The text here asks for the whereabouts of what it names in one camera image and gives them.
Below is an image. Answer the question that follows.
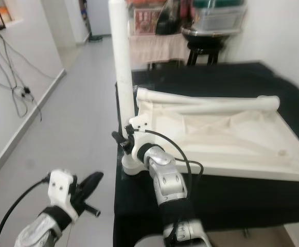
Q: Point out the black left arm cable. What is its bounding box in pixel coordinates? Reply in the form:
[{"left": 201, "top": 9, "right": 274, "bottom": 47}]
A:
[{"left": 0, "top": 175, "right": 52, "bottom": 247}]

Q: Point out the long black wall cable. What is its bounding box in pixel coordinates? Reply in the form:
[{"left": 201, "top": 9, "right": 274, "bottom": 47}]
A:
[{"left": 5, "top": 36, "right": 62, "bottom": 83}]

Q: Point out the white plastic children table top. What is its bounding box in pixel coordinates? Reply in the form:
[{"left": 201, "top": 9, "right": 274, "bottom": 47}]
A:
[{"left": 121, "top": 87, "right": 299, "bottom": 182}]

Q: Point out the white plastic table leg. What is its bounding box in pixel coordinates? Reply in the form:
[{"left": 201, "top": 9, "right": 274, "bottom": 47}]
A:
[
  {"left": 170, "top": 95, "right": 280, "bottom": 115},
  {"left": 109, "top": 0, "right": 136, "bottom": 132},
  {"left": 136, "top": 87, "right": 242, "bottom": 104}
]

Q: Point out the clear storage box green lid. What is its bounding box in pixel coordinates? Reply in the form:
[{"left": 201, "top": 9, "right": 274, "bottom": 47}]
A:
[{"left": 193, "top": 0, "right": 249, "bottom": 32}]

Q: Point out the beige cloth covered stand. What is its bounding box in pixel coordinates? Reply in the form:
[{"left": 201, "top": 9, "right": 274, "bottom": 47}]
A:
[{"left": 129, "top": 33, "right": 192, "bottom": 66}]

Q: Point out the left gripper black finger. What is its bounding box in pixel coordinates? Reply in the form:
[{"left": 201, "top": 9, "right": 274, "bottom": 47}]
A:
[
  {"left": 82, "top": 171, "right": 104, "bottom": 204},
  {"left": 73, "top": 176, "right": 88, "bottom": 202}
]

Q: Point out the looped black wall cable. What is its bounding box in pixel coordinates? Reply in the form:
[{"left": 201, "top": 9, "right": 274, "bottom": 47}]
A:
[{"left": 0, "top": 39, "right": 42, "bottom": 121}]

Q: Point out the black round stool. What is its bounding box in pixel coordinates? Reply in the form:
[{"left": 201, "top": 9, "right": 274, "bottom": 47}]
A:
[{"left": 185, "top": 39, "right": 225, "bottom": 66}]

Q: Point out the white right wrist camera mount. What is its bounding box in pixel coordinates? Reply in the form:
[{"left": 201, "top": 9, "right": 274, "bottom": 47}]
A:
[{"left": 128, "top": 114, "right": 152, "bottom": 161}]

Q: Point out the black plastic bag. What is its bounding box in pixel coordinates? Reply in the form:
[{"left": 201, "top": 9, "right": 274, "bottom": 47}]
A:
[{"left": 157, "top": 0, "right": 183, "bottom": 36}]

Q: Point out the white tall appliance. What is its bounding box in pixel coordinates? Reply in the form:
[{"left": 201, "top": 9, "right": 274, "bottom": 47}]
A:
[{"left": 86, "top": 0, "right": 114, "bottom": 37}]

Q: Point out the black tablecloth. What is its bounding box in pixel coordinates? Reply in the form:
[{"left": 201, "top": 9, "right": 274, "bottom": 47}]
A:
[{"left": 112, "top": 62, "right": 299, "bottom": 247}]

